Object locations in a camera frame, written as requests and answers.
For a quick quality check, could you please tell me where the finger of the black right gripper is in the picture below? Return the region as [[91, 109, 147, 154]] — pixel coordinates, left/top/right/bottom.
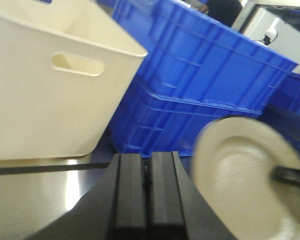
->
[[270, 166, 300, 188]]

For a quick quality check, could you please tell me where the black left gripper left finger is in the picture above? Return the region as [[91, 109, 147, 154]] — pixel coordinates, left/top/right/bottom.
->
[[24, 152, 147, 240]]

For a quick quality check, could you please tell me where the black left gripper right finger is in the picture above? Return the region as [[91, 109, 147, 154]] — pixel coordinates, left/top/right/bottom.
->
[[147, 151, 235, 240]]

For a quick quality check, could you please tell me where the cream plate black rim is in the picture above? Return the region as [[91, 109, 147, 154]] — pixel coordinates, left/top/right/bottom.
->
[[191, 116, 300, 240]]

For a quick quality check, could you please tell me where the lower blue plastic crate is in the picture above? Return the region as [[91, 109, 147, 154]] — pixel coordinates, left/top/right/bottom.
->
[[108, 80, 261, 158]]

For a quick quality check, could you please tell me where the blue plastic crate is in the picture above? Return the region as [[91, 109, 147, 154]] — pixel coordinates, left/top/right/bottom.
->
[[112, 0, 297, 113], [108, 80, 261, 158]]

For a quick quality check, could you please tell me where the cream plastic storage bin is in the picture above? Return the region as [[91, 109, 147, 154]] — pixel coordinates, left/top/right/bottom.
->
[[0, 0, 148, 161]]

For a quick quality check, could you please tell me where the upper blue plastic crate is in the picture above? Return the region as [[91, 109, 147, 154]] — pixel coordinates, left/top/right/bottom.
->
[[112, 0, 297, 113]]

